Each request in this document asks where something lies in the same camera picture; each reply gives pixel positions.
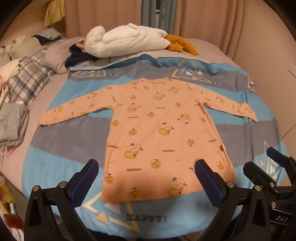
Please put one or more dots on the blue grey curtain panel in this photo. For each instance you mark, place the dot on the blue grey curtain panel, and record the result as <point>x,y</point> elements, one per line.
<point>150,14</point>

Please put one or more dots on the colourful printed cloth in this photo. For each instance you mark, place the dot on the colourful printed cloth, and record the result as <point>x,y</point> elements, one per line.
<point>9,206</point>

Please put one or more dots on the grey crumpled cloth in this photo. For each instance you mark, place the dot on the grey crumpled cloth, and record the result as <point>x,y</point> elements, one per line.
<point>11,125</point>

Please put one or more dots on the plaid pillow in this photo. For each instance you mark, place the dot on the plaid pillow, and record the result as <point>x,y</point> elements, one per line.
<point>30,74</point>

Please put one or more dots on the pink cartoon print shirt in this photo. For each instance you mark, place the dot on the pink cartoon print shirt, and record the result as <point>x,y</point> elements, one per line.
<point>152,129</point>

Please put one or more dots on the pink pillow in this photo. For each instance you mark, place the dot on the pink pillow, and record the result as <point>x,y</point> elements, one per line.
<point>56,58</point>

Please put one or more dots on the white wall socket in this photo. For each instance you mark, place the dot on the white wall socket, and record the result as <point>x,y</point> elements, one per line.
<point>290,70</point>

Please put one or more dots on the pink curtain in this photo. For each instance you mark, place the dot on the pink curtain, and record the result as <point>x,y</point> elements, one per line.
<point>208,20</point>

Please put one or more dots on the yellow fringed hanging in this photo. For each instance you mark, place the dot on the yellow fringed hanging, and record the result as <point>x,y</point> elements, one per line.
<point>54,14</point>

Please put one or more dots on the dark striped pillow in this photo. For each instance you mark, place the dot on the dark striped pillow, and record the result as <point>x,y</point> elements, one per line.
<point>47,36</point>

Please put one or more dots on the beige pillow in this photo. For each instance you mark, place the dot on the beige pillow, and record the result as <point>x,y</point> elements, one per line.
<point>25,47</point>

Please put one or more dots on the dark navy garment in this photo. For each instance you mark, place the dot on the dark navy garment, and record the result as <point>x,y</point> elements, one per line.
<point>78,56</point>

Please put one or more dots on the white goose plush toy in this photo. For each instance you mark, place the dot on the white goose plush toy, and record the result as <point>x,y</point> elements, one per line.
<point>129,39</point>

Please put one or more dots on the blue grey striped blanket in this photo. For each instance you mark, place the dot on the blue grey striped blanket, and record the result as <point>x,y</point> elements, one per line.
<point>76,143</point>

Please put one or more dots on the bed with pink sheet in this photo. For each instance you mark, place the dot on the bed with pink sheet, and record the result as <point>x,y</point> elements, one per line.
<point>217,52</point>

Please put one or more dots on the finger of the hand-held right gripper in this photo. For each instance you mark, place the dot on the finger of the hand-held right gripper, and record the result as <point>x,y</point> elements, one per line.
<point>256,173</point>
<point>278,157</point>

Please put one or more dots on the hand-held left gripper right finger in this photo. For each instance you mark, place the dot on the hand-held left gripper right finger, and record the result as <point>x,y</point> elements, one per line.
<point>208,183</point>

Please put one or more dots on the small pink cloth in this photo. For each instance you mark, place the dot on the small pink cloth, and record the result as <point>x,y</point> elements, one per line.
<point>81,42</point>

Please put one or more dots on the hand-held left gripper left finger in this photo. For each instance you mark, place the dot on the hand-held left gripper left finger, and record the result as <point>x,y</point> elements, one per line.
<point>83,185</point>

